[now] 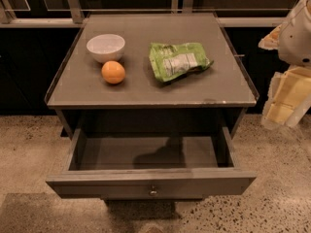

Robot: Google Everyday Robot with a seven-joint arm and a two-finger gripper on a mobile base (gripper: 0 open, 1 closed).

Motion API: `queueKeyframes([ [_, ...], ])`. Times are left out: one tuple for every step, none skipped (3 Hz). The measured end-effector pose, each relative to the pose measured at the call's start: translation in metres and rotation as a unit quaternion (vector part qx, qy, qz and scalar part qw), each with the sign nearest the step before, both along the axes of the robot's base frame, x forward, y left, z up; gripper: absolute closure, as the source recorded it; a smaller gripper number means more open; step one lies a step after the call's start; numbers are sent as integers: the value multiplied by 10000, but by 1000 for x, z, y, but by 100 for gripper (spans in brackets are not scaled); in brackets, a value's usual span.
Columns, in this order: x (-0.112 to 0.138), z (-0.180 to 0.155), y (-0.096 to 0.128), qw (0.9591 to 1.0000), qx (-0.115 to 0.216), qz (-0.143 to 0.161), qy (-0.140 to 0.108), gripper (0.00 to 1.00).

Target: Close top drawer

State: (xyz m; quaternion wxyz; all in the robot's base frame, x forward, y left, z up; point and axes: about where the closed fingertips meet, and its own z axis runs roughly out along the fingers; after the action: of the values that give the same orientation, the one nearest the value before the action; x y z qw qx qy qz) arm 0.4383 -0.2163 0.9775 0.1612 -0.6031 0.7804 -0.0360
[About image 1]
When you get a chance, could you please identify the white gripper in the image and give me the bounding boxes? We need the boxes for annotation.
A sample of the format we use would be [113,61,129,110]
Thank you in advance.
[259,0,311,128]

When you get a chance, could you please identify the grey top drawer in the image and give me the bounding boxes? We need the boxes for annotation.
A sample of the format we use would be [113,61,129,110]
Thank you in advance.
[46,127,257,200]

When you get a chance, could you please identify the grey drawer cabinet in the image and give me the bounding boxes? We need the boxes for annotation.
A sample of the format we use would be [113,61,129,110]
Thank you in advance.
[44,13,260,202]

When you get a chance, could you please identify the green snack bag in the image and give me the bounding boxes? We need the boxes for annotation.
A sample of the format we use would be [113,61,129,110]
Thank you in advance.
[149,43,214,83]

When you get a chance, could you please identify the orange fruit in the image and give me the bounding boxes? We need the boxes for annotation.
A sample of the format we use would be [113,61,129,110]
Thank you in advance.
[101,61,125,84]

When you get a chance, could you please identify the white ceramic bowl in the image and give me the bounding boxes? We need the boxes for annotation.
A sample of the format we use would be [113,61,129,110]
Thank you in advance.
[86,34,125,63]

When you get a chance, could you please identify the metal railing frame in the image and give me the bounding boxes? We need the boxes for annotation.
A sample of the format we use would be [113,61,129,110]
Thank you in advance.
[1,0,299,24]

